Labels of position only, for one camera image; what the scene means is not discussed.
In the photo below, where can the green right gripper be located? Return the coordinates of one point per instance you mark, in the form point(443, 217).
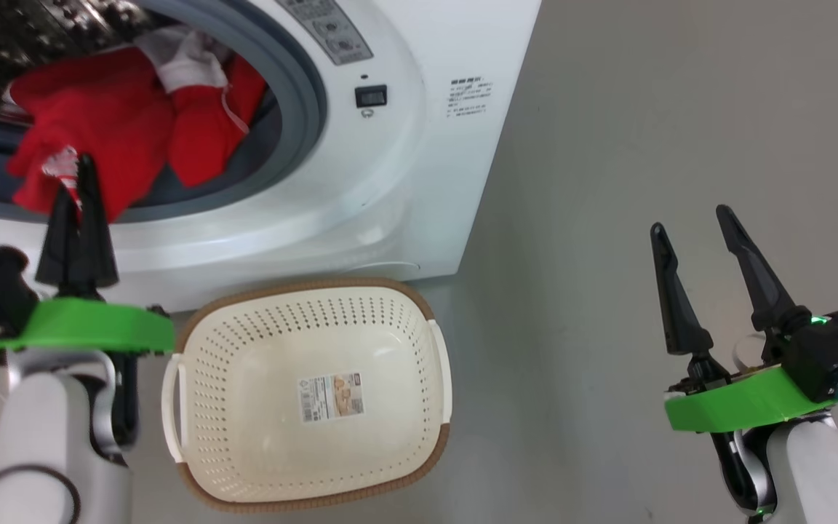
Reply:
point(739, 404)

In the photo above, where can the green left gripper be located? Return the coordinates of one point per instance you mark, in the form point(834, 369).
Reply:
point(92, 327)

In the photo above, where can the red and white garment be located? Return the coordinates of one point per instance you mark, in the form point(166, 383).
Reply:
point(113, 124)

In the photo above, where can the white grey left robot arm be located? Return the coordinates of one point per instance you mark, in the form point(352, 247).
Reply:
point(48, 437)

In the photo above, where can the paper basket label sticker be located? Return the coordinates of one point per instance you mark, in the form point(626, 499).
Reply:
point(330, 397)

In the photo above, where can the cream perforated laundry basket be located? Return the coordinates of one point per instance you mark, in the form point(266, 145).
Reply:
point(302, 437)

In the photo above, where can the white front-load washing machine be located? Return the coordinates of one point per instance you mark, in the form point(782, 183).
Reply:
point(404, 182)

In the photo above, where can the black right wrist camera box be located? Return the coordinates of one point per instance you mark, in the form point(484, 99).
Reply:
point(837, 349)

